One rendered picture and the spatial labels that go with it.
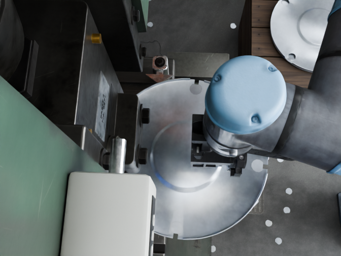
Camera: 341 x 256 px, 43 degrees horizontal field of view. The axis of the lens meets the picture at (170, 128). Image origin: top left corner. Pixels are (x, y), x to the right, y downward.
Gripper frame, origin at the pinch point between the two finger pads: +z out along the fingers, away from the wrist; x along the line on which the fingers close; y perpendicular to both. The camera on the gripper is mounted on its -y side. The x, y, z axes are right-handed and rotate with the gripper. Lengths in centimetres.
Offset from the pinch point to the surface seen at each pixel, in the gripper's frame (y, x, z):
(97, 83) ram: 17.7, -1.7, -30.2
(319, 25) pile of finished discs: -30, -50, 43
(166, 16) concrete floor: 19, -72, 80
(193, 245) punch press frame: 5.8, 15.2, 15.1
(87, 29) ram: 17.7, -4.7, -36.8
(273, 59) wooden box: -17, -39, 45
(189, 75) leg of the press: 8.1, -21.3, 15.5
